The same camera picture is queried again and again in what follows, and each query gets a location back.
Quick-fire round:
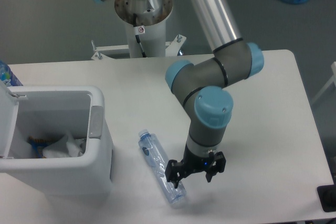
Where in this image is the clear plastic bag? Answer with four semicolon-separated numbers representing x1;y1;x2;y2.
42;132;87;158

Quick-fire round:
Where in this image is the white frame at right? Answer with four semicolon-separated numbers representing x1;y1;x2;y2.
311;61;336;105

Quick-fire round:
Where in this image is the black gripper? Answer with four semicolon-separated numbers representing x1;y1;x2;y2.
165;145;226;189

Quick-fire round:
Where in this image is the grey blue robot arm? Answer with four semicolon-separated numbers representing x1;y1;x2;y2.
94;0;264;187

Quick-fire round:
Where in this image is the white trash can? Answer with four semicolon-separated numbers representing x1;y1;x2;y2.
1;84;113;195

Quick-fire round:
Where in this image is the clear plastic water bottle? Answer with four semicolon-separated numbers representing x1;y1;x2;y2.
138;129;186;205

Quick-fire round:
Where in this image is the black device at table edge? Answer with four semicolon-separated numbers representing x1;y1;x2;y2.
317;185;335;212

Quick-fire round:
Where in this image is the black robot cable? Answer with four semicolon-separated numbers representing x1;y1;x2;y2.
132;13;147;58

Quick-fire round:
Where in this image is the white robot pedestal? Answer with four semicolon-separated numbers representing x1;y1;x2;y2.
91;0;186;60

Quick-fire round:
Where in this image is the blue snack wrapper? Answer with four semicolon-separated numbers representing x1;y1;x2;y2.
28;136;52;158

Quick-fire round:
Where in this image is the blue labelled bottle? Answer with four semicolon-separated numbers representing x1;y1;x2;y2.
0;61;23;87

